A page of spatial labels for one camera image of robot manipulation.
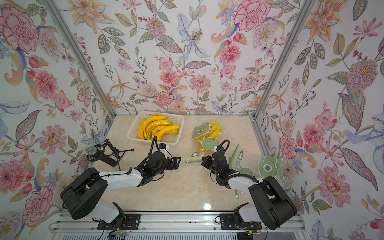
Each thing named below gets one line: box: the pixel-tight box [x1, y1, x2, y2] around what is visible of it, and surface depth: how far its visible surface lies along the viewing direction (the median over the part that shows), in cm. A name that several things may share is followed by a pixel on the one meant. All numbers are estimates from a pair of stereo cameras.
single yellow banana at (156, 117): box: [142, 115, 168, 133], surface depth 102 cm
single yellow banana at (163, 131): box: [157, 125, 181, 142], surface depth 103 cm
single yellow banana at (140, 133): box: [137, 118, 147, 140], surface depth 103 cm
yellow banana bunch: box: [142, 115, 181, 142], surface depth 103 cm
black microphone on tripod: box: [85, 138, 134, 172], surface depth 84 cm
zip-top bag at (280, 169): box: [257, 155, 294, 191], surface depth 84 cm
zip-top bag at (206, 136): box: [185, 120, 222, 163], surface depth 95 cm
